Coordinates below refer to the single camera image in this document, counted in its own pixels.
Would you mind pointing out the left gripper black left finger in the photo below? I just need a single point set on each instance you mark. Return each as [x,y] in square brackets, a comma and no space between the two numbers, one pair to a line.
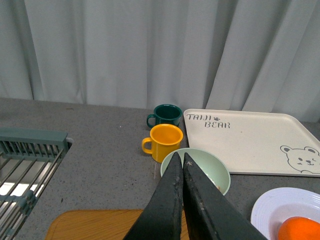
[162,217]

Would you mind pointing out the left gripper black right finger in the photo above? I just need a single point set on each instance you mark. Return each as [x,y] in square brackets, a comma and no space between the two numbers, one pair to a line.
[209,215]

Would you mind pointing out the white round plate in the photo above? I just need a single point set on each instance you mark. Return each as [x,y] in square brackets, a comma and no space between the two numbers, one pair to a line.
[277,205]

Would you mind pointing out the orange fruit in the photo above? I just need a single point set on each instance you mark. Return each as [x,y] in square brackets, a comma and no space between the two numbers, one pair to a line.
[299,228]

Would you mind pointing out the fake fried egg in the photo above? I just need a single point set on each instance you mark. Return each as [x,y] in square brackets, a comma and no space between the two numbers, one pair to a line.
[218,187]

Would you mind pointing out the light green bowl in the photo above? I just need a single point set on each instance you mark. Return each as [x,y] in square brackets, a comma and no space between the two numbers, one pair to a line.
[209,164]

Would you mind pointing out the yellow enamel mug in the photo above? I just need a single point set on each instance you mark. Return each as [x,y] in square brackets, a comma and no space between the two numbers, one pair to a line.
[163,139]

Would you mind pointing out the cream bear serving tray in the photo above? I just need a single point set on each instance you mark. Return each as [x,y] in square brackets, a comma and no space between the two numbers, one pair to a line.
[254,142]

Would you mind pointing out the wooden cutting board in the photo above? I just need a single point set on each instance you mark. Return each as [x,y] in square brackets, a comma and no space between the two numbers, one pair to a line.
[107,224]

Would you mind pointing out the dark green enamel mug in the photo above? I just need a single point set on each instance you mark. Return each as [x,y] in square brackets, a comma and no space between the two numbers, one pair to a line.
[164,114]

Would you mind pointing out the green dish drying rack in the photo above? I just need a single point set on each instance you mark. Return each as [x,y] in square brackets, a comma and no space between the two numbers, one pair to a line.
[28,160]

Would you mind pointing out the grey curtain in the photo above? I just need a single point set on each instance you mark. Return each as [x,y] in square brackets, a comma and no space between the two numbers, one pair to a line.
[242,55]

